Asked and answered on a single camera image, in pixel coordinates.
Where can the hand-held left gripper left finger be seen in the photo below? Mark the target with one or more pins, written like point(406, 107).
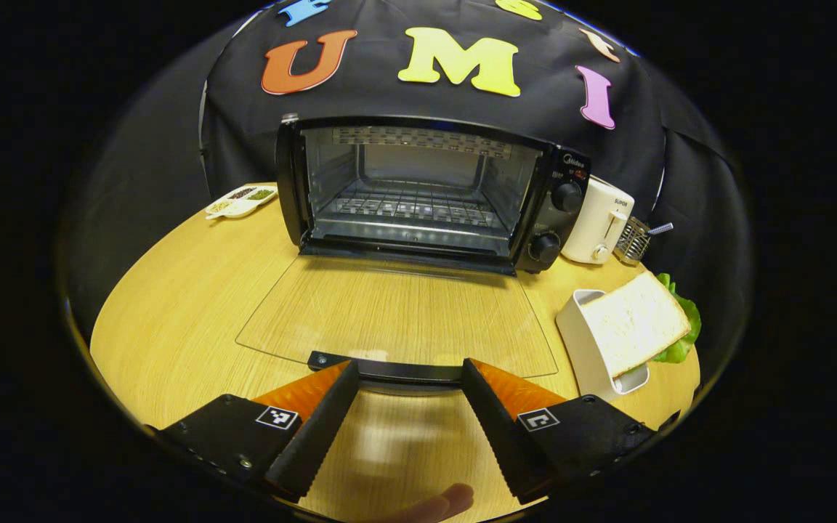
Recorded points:
point(317, 432)

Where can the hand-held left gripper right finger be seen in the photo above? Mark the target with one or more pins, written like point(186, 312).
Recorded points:
point(495, 428)

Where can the bread and lettuce sandwich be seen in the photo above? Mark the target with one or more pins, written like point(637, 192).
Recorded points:
point(633, 323)

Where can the black electric oven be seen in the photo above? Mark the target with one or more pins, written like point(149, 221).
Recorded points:
point(556, 221)

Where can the white plastic sandwich holder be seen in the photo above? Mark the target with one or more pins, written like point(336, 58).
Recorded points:
point(582, 345)

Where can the white toaster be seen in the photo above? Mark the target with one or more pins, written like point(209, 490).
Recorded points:
point(596, 214)

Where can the white divided condiment dish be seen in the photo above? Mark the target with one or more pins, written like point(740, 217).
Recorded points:
point(240, 201)

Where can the small pale utensil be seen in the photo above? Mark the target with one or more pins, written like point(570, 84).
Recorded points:
point(660, 228)

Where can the black backdrop cloth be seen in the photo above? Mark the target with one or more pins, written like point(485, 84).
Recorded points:
point(382, 102)

